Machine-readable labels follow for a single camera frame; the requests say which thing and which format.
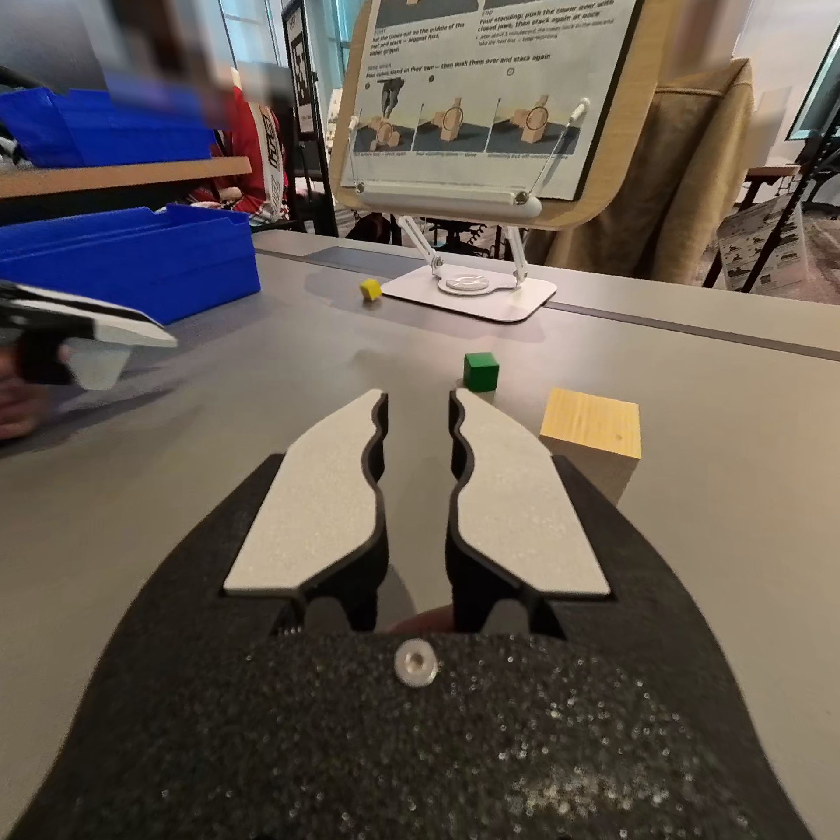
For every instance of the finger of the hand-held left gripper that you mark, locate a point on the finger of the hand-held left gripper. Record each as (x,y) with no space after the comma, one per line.
(131,334)
(79,303)

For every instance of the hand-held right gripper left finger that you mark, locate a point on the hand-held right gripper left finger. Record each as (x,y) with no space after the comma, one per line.
(315,512)

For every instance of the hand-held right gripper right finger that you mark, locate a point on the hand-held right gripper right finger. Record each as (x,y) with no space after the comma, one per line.
(525,512)

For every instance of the blue plastic bin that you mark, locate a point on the blue plastic bin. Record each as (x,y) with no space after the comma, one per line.
(164,262)
(98,131)

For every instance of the large plain wooden cube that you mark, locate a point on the large plain wooden cube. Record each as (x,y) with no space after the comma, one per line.
(590,423)

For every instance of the small green wooden cube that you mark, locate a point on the small green wooden cube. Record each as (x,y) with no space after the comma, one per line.
(480,373)

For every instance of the small yellow wooden cube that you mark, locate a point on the small yellow wooden cube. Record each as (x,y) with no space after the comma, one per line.
(371,290)

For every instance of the person's left hand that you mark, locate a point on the person's left hand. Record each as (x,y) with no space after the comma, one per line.
(19,407)

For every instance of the person's right hand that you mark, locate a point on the person's right hand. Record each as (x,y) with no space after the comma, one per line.
(423,622)

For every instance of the wooden shelf board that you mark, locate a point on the wooden shelf board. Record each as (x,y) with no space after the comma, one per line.
(131,176)

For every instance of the black tag board stand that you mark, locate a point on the black tag board stand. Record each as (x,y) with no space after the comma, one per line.
(298,52)

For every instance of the beige coat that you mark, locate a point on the beige coat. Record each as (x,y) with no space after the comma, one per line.
(669,197)

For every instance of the printed leaflet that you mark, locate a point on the printed leaflet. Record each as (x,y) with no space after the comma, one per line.
(761,243)

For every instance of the black tripod stand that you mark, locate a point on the black tripod stand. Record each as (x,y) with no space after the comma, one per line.
(781,223)

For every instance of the printed instruction sheet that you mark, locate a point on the printed instruction sheet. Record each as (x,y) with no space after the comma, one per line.
(492,39)

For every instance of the large display screen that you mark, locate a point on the large display screen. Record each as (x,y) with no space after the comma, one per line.
(823,98)

